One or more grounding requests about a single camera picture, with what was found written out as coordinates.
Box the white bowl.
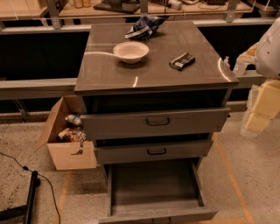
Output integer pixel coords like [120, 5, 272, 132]
[113, 41, 150, 64]

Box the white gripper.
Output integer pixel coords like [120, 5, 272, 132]
[233, 17, 280, 137]

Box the small silver snack packet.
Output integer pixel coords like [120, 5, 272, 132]
[65, 114, 81, 126]

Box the crumpled snack wrapper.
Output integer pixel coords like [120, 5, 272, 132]
[58, 127, 87, 143]

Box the cardboard box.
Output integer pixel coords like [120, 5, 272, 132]
[36, 95, 97, 170]

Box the blue crumpled chip bag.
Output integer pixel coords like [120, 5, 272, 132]
[125, 15, 168, 40]

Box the grey drawer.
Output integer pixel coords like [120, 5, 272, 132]
[81, 108, 230, 141]
[94, 139, 213, 165]
[99, 159, 217, 224]

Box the black rxbar chocolate bar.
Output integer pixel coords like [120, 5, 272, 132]
[169, 52, 195, 71]

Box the small clear bottle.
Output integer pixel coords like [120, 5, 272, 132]
[223, 56, 230, 69]

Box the grey drawer cabinet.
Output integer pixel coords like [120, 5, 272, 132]
[73, 20, 240, 173]

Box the grey metal railing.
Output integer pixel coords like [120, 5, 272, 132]
[0, 17, 276, 100]

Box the grey middle drawer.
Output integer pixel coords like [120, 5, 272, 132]
[94, 139, 213, 165]

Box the black stand base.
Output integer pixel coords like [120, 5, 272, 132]
[0, 171, 39, 224]

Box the grey top drawer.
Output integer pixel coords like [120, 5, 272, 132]
[81, 108, 230, 141]

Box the black floor cable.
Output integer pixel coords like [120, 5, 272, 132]
[0, 151, 62, 224]

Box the grey bottom drawer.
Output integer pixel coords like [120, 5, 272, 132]
[99, 159, 217, 224]

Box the black flat board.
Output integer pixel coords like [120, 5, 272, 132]
[93, 0, 140, 14]

